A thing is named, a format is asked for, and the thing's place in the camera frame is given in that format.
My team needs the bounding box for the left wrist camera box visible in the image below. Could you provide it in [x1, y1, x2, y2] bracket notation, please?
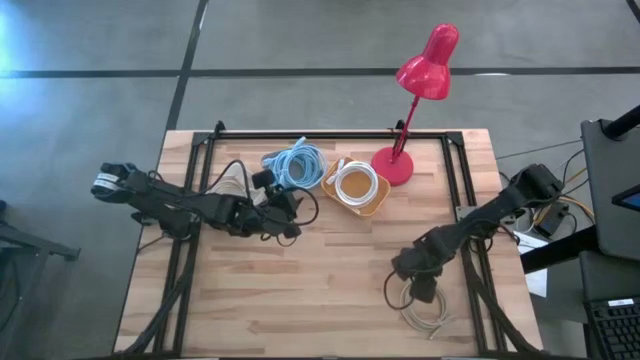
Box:
[251, 168, 277, 191]

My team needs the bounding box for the yellow and black wire bundle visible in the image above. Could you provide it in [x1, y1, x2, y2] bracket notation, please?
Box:
[497, 138, 597, 236]

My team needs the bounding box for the black left camera cable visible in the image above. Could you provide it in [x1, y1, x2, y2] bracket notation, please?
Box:
[198, 159, 320, 248]

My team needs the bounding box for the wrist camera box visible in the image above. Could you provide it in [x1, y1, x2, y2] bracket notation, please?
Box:
[411, 276, 439, 305]
[251, 168, 277, 191]

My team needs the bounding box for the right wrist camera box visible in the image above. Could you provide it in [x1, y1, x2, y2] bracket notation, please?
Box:
[411, 276, 439, 305]

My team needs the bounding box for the red desk lamp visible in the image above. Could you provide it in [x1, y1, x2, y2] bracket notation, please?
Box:
[370, 22, 461, 188]

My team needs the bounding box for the black aluminium rig frame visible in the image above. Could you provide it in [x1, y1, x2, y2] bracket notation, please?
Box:
[117, 120, 544, 359]

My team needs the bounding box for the grey plastic bin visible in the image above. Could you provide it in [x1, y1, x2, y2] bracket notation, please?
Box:
[259, 142, 329, 192]

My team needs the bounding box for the white plastic bin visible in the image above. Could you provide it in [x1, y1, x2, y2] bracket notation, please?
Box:
[213, 161, 262, 204]

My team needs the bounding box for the tablet screen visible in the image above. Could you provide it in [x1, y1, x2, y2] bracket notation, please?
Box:
[611, 183, 640, 213]

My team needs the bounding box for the black equipment cart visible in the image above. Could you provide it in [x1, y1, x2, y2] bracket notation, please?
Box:
[519, 103, 640, 274]

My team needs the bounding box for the beige HDMI cable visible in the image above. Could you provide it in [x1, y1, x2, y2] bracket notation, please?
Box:
[399, 279, 459, 342]
[215, 168, 261, 202]

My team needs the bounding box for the black power box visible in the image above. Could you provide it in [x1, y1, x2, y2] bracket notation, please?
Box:
[533, 201, 572, 238]

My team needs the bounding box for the black keyboard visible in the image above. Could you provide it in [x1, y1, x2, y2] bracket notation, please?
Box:
[583, 296, 640, 360]

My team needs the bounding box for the yellow plastic bin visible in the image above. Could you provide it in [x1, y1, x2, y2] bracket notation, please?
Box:
[319, 155, 393, 219]

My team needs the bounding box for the black camera cable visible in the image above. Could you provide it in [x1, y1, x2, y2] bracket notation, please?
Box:
[382, 268, 417, 312]
[198, 159, 320, 248]

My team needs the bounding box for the black right camera cable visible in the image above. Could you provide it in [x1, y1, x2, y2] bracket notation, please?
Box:
[382, 268, 417, 312]

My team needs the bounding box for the white paper sheet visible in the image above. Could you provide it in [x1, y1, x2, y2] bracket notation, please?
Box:
[513, 231, 550, 299]

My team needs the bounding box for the black floor stand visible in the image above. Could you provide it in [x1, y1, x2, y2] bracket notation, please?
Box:
[0, 198, 82, 351]

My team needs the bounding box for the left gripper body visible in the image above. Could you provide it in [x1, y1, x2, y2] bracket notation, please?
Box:
[259, 189, 300, 238]

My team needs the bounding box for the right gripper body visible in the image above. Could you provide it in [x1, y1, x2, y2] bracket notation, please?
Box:
[391, 239, 444, 280]

